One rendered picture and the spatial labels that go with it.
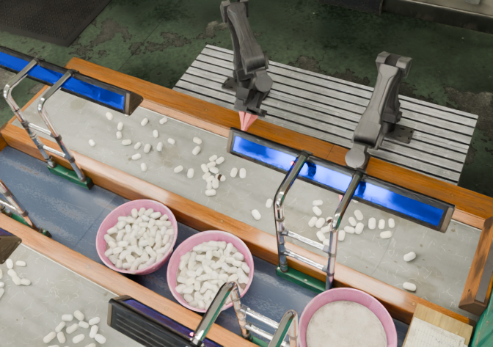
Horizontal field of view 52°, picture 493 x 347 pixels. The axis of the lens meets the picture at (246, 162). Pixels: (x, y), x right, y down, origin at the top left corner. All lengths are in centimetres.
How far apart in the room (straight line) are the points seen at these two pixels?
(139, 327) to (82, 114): 115
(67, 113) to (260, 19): 182
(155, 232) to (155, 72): 179
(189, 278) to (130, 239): 26
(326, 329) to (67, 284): 81
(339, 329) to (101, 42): 274
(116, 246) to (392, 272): 88
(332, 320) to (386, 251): 28
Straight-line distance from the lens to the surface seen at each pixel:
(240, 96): 164
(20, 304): 176
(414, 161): 193
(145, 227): 175
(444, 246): 168
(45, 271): 178
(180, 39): 355
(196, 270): 161
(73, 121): 213
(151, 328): 118
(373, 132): 155
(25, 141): 212
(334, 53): 331
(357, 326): 154
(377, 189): 132
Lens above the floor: 218
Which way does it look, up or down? 53 degrees down
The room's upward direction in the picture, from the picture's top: 9 degrees counter-clockwise
